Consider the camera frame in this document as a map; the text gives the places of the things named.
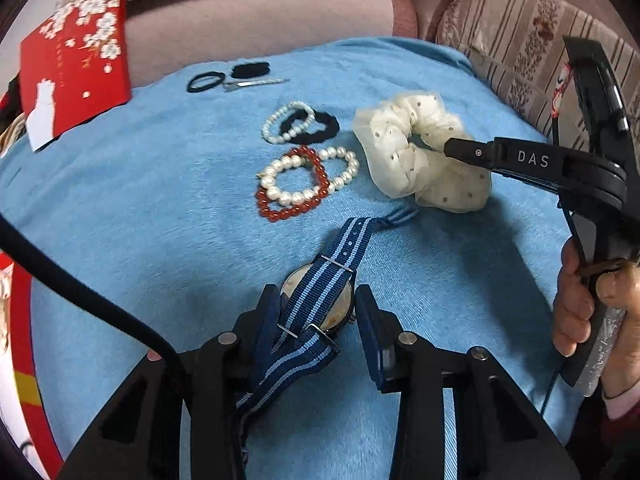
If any cream dotted organza scrunchie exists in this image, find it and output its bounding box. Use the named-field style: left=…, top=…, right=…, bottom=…
left=352, top=91, right=491, bottom=214

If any blue striped strap watch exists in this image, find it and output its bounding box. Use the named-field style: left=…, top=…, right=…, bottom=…
left=236, top=208, right=418, bottom=416

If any red jewelry box tray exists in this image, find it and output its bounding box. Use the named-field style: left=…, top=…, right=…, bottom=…
left=1, top=254, right=63, bottom=479

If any right hand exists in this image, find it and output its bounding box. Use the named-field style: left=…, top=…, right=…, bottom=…
left=552, top=238, right=639, bottom=399

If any striped floral cushion right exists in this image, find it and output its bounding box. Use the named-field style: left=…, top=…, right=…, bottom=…
left=435, top=0, right=639, bottom=155

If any blue towel bedspread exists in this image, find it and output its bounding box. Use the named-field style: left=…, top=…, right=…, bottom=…
left=1, top=38, right=568, bottom=479

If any small black scrunchie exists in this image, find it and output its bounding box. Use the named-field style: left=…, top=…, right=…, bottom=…
left=231, top=62, right=270, bottom=80

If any silver hair clip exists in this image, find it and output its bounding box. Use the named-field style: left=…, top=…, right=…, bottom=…
left=222, top=78, right=288, bottom=92

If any dark clothes pile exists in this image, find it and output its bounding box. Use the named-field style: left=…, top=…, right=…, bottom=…
left=0, top=75, right=26, bottom=155

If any red floral box lid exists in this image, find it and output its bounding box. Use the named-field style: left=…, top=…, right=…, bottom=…
left=18, top=0, right=131, bottom=152

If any pink sofa backrest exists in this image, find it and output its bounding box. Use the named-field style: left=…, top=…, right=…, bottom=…
left=125, top=0, right=419, bottom=87

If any black cable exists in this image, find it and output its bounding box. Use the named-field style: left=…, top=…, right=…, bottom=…
left=0, top=213, right=177, bottom=361

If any black fabric hair tie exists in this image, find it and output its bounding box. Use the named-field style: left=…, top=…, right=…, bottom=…
left=278, top=108, right=342, bottom=146

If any small pearl bracelet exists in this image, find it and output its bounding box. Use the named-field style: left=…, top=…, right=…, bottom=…
left=260, top=100, right=317, bottom=146

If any white pearl bracelet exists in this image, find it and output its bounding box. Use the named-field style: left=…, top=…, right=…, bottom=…
left=255, top=145, right=362, bottom=207

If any red bead bracelet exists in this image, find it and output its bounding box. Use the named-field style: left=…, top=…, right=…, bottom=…
left=254, top=145, right=331, bottom=224

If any thin black hair tie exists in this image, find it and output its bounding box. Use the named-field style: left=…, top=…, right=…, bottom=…
left=185, top=70, right=228, bottom=94

